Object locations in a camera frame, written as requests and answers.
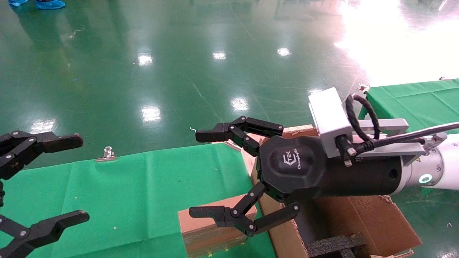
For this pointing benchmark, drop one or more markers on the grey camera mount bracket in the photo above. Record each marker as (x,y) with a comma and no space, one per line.
(392,125)

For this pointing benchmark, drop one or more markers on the silver binder clip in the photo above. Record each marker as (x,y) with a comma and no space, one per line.
(232,145)
(443,78)
(363,87)
(106,154)

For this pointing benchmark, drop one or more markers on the green tablecloth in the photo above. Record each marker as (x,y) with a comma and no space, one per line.
(143,197)
(412,100)

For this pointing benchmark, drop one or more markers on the large open cardboard carton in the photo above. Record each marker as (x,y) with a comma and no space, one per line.
(376,222)

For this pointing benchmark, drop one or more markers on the small brown cardboard box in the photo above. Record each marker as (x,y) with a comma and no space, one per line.
(211,243)

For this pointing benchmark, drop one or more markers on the black foam insert block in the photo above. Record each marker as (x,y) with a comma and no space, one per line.
(333,245)

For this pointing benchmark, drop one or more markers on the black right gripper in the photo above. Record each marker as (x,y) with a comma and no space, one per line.
(297,165)

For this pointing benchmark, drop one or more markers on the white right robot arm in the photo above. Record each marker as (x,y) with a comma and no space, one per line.
(448,165)

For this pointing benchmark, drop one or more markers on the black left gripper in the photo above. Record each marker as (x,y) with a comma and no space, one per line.
(1,193)

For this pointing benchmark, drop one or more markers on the blue shoe cover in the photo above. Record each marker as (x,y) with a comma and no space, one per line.
(50,4)
(16,3)

